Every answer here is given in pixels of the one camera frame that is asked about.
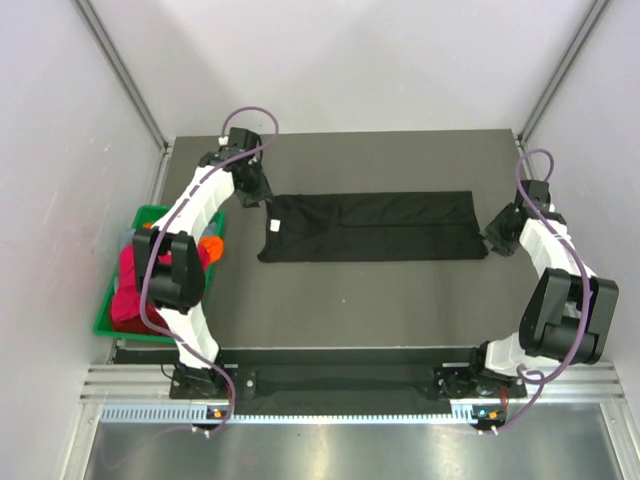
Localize black t shirt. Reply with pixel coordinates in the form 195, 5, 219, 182
258, 191, 488, 263

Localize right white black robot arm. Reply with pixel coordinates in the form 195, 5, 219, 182
466, 180, 619, 396

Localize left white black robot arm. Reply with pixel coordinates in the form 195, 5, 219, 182
132, 127, 272, 397

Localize orange t shirt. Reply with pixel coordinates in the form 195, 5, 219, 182
142, 222, 225, 264

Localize magenta t shirt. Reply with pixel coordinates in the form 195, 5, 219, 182
110, 244, 211, 335

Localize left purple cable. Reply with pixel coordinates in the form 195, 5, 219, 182
138, 105, 280, 434

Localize purple cable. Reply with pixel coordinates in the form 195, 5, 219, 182
138, 105, 280, 434
492, 148, 599, 434

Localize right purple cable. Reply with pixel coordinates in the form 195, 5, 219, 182
492, 148, 599, 434

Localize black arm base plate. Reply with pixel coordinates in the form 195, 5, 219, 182
168, 347, 531, 401

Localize aluminium frame rail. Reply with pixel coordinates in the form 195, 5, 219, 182
80, 365, 624, 409

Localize grey slotted cable duct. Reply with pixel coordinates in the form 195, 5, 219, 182
100, 404, 502, 425

